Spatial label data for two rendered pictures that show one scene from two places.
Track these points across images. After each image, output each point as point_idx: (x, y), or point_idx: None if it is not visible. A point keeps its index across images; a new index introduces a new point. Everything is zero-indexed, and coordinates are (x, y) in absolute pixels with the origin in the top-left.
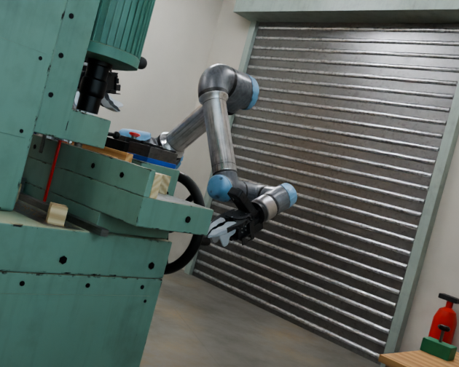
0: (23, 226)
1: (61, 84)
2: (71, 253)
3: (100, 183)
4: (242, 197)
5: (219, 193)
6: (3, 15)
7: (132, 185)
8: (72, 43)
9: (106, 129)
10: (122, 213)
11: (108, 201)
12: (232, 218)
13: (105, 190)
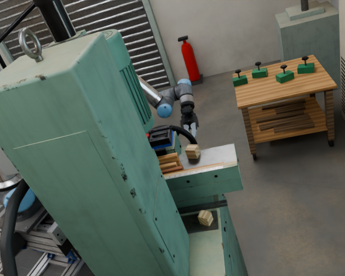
0: (223, 242)
1: None
2: (223, 223)
3: (201, 185)
4: (190, 110)
5: (170, 114)
6: (150, 185)
7: (228, 176)
8: None
9: (155, 154)
10: (229, 189)
11: (214, 189)
12: (189, 121)
13: (207, 187)
